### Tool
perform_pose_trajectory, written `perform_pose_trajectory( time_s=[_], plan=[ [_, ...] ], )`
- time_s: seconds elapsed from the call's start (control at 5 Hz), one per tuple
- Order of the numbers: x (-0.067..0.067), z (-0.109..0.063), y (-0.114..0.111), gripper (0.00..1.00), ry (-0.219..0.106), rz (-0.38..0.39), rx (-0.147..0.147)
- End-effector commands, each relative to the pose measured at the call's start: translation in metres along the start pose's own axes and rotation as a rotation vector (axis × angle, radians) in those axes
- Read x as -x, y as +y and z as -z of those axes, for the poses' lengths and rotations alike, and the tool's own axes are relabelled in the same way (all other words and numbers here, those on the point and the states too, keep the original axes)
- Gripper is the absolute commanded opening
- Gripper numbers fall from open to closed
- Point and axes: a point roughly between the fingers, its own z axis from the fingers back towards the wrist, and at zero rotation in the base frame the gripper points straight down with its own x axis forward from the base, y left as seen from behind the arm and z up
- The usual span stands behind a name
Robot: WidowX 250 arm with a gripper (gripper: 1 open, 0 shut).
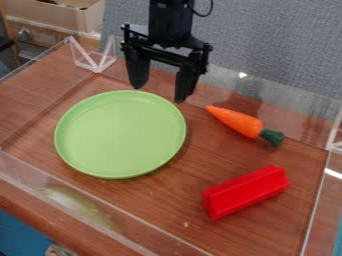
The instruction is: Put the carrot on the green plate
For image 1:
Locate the clear acrylic tray enclosure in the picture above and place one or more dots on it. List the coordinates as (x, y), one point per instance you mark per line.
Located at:
(151, 215)

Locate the green plate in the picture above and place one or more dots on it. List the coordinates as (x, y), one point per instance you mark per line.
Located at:
(120, 134)

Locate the orange toy carrot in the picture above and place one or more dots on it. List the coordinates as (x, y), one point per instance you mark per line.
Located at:
(246, 125)

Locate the clear acrylic corner bracket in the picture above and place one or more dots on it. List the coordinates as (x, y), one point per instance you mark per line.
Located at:
(89, 59)

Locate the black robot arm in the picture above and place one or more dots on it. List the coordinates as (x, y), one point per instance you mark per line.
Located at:
(169, 19)

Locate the red plastic block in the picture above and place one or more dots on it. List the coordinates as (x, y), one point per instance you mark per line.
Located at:
(244, 191)

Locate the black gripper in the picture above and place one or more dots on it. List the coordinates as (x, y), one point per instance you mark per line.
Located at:
(185, 53)

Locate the beige wooden drawer cabinet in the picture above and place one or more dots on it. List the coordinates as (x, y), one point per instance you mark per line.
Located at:
(42, 22)

